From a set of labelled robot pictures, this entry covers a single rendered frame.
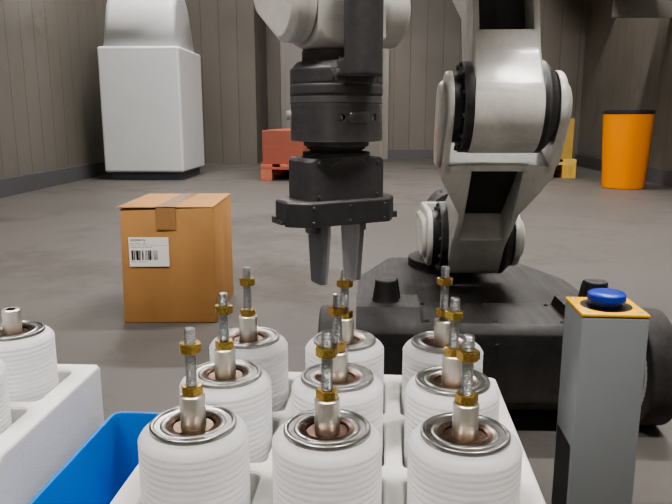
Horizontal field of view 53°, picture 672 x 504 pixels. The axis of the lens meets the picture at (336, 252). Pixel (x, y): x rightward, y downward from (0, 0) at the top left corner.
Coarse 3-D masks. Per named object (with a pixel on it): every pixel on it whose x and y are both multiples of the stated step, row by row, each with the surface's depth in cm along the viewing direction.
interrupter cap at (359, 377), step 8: (312, 368) 71; (320, 368) 71; (352, 368) 71; (360, 368) 71; (304, 376) 69; (312, 376) 69; (320, 376) 70; (352, 376) 70; (360, 376) 69; (368, 376) 69; (304, 384) 68; (312, 384) 67; (320, 384) 67; (336, 384) 67; (344, 384) 67; (352, 384) 67; (360, 384) 67; (368, 384) 67; (344, 392) 66
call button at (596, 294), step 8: (600, 288) 74; (608, 288) 74; (592, 296) 72; (600, 296) 72; (608, 296) 71; (616, 296) 71; (624, 296) 72; (592, 304) 73; (600, 304) 72; (608, 304) 72; (616, 304) 72
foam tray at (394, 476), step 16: (384, 384) 86; (400, 384) 86; (496, 384) 86; (288, 400) 81; (384, 400) 87; (400, 400) 87; (272, 416) 77; (288, 416) 77; (384, 416) 77; (400, 416) 77; (384, 432) 75; (400, 432) 73; (512, 432) 73; (384, 448) 71; (400, 448) 69; (256, 464) 66; (272, 464) 66; (384, 464) 66; (400, 464) 66; (528, 464) 66; (128, 480) 63; (256, 480) 65; (272, 480) 63; (384, 480) 63; (400, 480) 63; (528, 480) 63; (128, 496) 60; (256, 496) 60; (272, 496) 61; (384, 496) 61; (400, 496) 60; (528, 496) 60
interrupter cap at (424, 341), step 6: (414, 336) 81; (420, 336) 82; (426, 336) 82; (432, 336) 82; (462, 336) 82; (414, 342) 79; (420, 342) 79; (426, 342) 80; (432, 342) 80; (462, 342) 80; (420, 348) 78; (426, 348) 77; (432, 348) 78; (438, 348) 77
